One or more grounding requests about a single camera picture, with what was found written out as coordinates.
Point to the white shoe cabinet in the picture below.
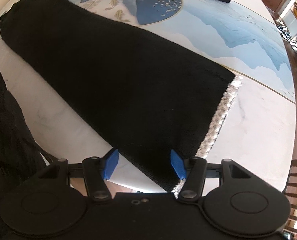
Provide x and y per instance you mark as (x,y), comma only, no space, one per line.
(292,22)

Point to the black garment with sequin trim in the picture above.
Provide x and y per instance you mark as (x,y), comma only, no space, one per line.
(113,80)

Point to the dark cloth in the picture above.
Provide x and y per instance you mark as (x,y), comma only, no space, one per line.
(6,135)

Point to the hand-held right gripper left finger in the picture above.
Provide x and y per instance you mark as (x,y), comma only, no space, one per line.
(111,163)

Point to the row of sneakers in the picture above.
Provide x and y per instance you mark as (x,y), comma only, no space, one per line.
(292,45)

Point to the white blue printed dining table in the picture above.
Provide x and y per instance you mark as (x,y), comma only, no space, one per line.
(251,110)

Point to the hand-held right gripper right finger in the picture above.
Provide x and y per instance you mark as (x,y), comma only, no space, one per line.
(177,165)

